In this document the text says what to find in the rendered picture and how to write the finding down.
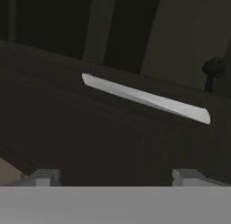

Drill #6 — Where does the dark wood drawer front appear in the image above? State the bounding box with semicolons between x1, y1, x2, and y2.
0;39;231;187

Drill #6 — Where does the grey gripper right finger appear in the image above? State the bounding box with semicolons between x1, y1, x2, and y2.
171;168;231;187

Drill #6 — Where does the silver bar drawer handle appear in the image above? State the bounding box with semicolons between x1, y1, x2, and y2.
81;72;212;125

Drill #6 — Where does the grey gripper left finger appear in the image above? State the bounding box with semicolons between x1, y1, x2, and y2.
18;168;62;187

